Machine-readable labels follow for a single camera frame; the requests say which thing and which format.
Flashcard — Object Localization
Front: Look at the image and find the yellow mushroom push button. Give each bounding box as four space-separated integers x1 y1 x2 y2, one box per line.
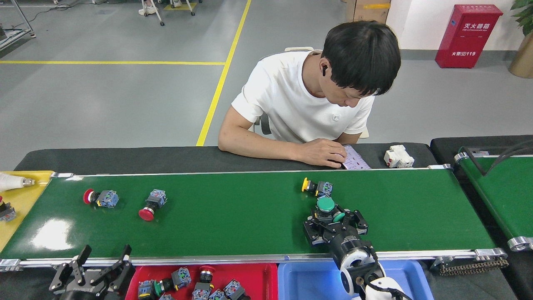
301 177 334 198

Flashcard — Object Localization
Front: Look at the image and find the blue plastic tray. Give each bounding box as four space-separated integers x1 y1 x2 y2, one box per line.
277 259 434 300

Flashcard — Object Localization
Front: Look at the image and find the white light bulb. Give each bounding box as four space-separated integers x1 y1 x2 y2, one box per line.
0 173 35 192

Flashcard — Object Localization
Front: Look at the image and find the person's right hand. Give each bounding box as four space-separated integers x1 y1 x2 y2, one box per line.
298 138 348 168

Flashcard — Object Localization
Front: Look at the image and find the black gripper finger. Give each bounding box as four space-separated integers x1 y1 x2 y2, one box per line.
90 244 136 294
49 245 93 294
303 207 332 246
339 206 369 236

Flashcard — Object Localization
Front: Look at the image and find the yellow plastic tray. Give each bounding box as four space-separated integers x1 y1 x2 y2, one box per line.
0 170 55 253

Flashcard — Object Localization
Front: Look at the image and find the cardboard box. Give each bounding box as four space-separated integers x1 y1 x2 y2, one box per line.
346 0 391 24

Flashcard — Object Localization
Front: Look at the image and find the conveyor drive chain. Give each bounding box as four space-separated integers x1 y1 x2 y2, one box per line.
438 258 509 276

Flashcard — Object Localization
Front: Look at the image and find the red plastic tray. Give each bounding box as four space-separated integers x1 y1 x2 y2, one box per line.
124 262 279 300

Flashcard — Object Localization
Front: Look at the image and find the smartphone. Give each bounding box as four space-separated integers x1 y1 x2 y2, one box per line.
341 145 372 170

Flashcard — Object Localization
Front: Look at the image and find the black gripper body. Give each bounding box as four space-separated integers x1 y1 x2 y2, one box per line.
60 281 111 300
327 226 374 264

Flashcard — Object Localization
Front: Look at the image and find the potted plant in brass pot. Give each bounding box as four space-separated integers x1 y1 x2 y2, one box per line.
508 0 533 79

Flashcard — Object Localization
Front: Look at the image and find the grey office chair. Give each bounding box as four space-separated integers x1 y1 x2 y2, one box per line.
253 47 370 139

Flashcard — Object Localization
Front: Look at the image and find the green conveyor belt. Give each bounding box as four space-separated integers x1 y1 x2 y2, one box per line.
454 147 533 252
0 165 509 273

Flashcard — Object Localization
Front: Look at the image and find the red fire extinguisher cabinet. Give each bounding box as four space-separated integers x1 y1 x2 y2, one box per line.
435 4 503 69

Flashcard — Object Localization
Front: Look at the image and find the black cable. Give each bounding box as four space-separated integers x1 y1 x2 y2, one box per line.
460 140 533 175

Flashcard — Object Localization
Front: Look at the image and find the metal rack cart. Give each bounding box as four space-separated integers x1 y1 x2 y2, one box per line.
0 0 36 50

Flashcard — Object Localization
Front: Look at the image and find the white circuit breaker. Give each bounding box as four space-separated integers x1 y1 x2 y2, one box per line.
384 145 415 168

